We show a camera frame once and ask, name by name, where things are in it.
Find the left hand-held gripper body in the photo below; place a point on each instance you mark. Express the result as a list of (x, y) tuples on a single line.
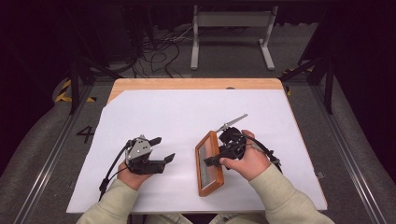
[(139, 152)]

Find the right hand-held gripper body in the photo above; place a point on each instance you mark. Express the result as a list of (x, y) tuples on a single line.
[(233, 143)]

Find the wooden picture frame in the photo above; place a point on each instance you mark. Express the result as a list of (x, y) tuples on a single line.
[(208, 178)]

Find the person's right hand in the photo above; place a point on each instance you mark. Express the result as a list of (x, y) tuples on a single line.
[(249, 161)]

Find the person's left hand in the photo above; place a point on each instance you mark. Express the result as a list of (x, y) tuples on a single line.
[(132, 179)]

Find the white table cover sheet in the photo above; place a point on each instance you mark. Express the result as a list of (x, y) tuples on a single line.
[(186, 107)]

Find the yellow black hazard tape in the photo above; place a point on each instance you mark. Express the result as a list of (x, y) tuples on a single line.
[(289, 90), (63, 90)]

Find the small grey clip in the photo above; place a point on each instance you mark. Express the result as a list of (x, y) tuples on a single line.
[(319, 175)]

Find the black metal stand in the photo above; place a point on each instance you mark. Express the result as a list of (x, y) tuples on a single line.
[(74, 84), (328, 87)]

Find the white metal stand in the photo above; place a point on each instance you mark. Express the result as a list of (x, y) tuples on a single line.
[(233, 19)]

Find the metal floor rail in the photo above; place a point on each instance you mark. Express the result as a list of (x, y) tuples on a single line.
[(348, 155), (53, 149)]

